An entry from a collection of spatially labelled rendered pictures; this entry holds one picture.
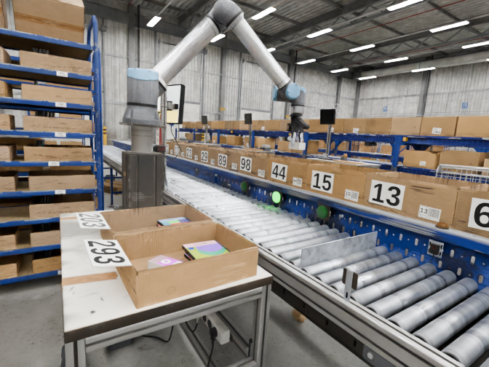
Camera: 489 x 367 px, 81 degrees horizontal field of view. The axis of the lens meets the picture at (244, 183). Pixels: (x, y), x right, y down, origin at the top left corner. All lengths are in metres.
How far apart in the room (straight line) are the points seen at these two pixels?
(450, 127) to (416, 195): 4.88
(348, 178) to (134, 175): 1.09
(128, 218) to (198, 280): 0.60
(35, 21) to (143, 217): 1.63
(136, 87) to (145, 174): 0.43
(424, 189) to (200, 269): 0.97
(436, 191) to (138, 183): 1.34
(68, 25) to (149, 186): 1.40
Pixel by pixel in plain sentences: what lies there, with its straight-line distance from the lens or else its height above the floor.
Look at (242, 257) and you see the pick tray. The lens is 0.92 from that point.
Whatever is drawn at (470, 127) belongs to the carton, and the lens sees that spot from 6.15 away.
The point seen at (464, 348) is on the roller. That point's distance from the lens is 0.90.
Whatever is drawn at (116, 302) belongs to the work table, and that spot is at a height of 0.75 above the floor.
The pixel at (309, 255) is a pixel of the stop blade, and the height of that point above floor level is 0.78.
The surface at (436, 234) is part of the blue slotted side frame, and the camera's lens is 1.34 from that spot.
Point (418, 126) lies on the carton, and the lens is 6.47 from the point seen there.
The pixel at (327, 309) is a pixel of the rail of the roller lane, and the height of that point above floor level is 0.69.
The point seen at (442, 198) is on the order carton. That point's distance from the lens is 1.37.
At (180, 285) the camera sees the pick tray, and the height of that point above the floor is 0.78.
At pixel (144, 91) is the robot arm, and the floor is 1.38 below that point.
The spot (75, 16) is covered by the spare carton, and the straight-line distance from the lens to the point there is 2.54.
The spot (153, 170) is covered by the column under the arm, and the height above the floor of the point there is 0.99.
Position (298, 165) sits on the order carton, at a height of 1.03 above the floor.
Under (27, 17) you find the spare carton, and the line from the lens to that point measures 2.55.
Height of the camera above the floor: 1.20
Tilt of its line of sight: 10 degrees down
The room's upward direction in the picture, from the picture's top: 3 degrees clockwise
